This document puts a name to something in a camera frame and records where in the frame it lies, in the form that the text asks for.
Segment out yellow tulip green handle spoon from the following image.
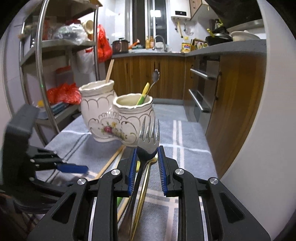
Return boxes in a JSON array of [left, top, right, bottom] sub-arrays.
[[117, 161, 140, 207]]

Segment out silver fork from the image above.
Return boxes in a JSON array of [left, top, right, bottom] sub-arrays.
[[118, 116, 160, 240]]

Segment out gold fork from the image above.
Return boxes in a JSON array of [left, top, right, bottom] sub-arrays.
[[130, 157, 158, 240]]

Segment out wooden kitchen cabinets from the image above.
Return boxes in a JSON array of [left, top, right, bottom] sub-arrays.
[[111, 54, 266, 177]]

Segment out kitchen window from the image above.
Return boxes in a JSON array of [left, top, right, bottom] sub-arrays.
[[124, 0, 168, 46]]

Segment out grey plaid tablecloth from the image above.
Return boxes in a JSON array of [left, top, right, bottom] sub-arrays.
[[34, 104, 219, 241]]

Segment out white refrigerator side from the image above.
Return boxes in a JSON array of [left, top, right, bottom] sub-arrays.
[[222, 1, 295, 240]]

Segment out white ceramic double utensil holder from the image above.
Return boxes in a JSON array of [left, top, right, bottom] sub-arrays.
[[79, 80, 155, 147]]

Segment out red plastic bag lower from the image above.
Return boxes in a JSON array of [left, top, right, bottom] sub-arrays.
[[47, 83, 81, 105]]

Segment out wooden chopstick in holder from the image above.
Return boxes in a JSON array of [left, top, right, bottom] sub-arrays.
[[105, 59, 114, 83]]

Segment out steel oven drawers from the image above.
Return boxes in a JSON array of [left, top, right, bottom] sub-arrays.
[[188, 56, 220, 133]]

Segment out yellow tulip green spoon in holder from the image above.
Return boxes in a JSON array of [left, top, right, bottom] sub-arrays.
[[137, 82, 150, 105]]

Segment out red plastic bag hanging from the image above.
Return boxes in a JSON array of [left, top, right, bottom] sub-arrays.
[[97, 24, 112, 63]]

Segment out metal shelf rack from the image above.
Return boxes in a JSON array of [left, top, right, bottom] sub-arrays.
[[18, 1, 102, 146]]

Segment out silver spoon in holder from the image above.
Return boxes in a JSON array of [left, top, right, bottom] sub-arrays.
[[145, 69, 159, 96]]

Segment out dark rice cooker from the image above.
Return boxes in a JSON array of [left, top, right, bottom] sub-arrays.
[[112, 38, 129, 54]]

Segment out clear plastic bag on shelf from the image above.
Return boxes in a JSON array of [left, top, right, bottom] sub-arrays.
[[52, 24, 89, 45]]

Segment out chrome faucet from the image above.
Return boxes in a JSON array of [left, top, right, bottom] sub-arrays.
[[152, 35, 168, 52]]

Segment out yellow oil bottle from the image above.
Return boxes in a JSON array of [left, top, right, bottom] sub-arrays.
[[181, 36, 191, 53]]

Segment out black wok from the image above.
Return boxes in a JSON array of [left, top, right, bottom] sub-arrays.
[[205, 26, 233, 46]]

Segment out white pot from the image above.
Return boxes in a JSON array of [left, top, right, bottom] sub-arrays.
[[230, 31, 260, 42]]

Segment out white water heater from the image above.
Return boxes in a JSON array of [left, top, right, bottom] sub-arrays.
[[170, 0, 191, 20]]

